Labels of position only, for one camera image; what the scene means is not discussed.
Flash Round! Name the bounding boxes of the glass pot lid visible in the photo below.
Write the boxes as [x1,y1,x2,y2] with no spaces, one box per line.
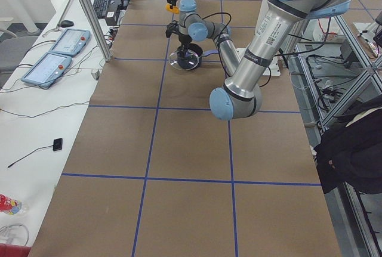
[168,50,201,70]

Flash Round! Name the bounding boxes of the grey office chair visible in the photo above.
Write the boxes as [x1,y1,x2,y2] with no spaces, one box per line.
[1,29,38,86]

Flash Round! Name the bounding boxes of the black jacket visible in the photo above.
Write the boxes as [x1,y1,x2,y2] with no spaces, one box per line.
[313,95,381,194]

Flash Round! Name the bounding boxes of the black computer mouse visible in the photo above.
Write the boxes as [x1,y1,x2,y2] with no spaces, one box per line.
[60,20,74,28]

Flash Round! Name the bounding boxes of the aluminium frame post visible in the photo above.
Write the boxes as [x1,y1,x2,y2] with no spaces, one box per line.
[79,0,112,62]

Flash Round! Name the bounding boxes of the aluminium frame rail right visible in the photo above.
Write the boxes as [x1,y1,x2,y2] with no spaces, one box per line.
[287,17,381,256]

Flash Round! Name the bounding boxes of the black keyboard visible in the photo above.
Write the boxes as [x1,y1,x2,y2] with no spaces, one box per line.
[93,0,110,18]

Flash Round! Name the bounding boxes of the blue tape grid lines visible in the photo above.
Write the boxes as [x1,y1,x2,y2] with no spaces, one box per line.
[59,0,382,257]

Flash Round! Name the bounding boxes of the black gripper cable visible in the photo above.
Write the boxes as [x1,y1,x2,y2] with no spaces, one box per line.
[198,12,233,37]

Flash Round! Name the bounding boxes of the near teach pendant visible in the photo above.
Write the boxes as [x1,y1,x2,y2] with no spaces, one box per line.
[21,52,72,89]

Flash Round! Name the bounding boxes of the teach pendant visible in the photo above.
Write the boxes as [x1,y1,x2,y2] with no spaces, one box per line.
[21,52,72,89]
[50,28,91,57]

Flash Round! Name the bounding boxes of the red snack packet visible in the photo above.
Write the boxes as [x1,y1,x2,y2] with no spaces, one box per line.
[1,194,29,216]

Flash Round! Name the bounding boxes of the small metal block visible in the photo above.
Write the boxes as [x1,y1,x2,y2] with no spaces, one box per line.
[91,69,100,80]

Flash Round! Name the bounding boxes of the small black square sensor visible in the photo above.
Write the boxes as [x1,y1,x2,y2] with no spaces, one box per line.
[53,138,63,151]

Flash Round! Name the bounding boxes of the far teach pendant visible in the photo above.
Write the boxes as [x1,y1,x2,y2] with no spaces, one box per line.
[50,28,91,57]

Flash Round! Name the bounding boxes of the yellow corn cob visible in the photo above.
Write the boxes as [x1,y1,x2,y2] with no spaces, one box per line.
[165,4,180,14]

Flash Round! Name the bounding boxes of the dark blue cooking pot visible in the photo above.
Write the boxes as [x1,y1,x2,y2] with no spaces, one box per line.
[170,43,218,70]

